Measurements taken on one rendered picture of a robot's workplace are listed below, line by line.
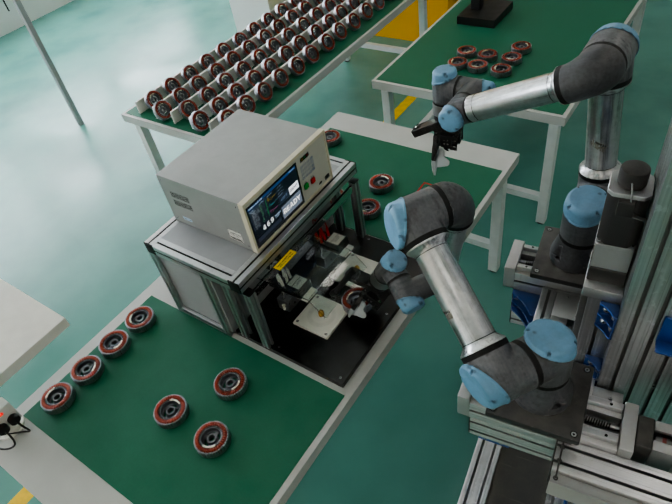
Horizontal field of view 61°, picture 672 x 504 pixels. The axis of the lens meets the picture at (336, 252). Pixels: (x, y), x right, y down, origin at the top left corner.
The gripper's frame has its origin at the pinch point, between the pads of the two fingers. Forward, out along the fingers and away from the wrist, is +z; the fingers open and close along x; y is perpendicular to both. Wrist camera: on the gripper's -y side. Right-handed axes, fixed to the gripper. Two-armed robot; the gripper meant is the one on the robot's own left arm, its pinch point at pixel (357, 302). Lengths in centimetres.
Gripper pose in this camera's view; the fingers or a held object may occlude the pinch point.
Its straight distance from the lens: 202.7
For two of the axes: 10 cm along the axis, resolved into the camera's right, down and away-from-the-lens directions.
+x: 5.5, -6.4, 5.4
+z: -2.6, 4.9, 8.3
